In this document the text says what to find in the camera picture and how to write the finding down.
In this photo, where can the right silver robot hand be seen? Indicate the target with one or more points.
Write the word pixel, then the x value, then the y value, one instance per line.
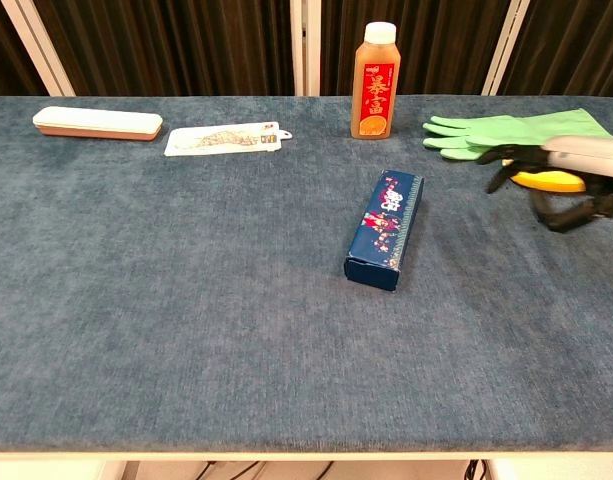
pixel 581 152

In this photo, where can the blue printed cardboard box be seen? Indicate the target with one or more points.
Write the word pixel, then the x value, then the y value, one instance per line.
pixel 386 225

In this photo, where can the yellow banana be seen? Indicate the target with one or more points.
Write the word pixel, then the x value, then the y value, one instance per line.
pixel 551 181

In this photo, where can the green rubber glove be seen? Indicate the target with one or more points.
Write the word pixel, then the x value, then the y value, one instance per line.
pixel 511 127

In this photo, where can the dark pleated curtain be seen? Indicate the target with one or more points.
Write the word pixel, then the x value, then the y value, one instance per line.
pixel 3 60
pixel 571 45
pixel 436 45
pixel 176 45

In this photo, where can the orange juice bottle red label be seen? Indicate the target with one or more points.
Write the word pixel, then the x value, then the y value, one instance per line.
pixel 375 90

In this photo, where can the white printed card package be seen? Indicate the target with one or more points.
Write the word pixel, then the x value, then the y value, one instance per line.
pixel 221 140

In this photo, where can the blue table cloth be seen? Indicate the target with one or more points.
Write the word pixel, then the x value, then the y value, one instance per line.
pixel 186 300

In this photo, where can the white and brown pencil case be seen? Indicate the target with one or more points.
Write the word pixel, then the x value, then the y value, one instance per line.
pixel 96 121

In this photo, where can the white frame post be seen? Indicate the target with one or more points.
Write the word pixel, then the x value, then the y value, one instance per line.
pixel 38 47
pixel 506 47
pixel 306 47

